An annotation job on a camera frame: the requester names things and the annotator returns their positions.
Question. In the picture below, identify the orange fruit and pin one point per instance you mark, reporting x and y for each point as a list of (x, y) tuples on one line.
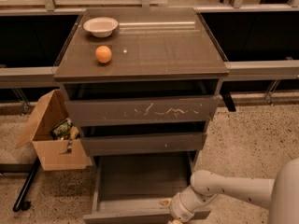
[(103, 54)]

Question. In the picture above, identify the grey metal railing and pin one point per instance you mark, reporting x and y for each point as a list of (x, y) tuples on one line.
[(40, 77)]

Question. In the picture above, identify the open cardboard box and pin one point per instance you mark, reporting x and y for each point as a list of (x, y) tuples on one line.
[(49, 112)]

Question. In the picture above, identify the grey top drawer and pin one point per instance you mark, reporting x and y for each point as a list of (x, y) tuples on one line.
[(142, 102)]

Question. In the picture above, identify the grey drawer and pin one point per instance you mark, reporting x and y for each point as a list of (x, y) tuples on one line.
[(129, 188), (144, 138), (142, 102)]

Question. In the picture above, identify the white bowl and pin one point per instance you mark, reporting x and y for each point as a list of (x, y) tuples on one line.
[(100, 27)]

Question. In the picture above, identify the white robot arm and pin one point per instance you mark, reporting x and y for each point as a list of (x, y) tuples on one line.
[(280, 196)]

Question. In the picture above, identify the grey middle drawer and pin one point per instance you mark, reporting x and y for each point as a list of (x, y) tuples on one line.
[(144, 138)]

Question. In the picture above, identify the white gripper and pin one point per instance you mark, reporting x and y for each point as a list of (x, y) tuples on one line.
[(177, 207)]

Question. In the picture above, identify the dark grey drawer cabinet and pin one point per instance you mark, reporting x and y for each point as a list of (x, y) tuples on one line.
[(157, 43)]

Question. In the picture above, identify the grey bottom drawer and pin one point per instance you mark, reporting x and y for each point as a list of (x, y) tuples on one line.
[(129, 188)]

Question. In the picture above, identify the black table leg frame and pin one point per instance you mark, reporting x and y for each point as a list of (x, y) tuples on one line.
[(21, 203)]

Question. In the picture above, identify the green snack packet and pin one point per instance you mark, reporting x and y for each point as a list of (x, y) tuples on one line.
[(62, 129)]

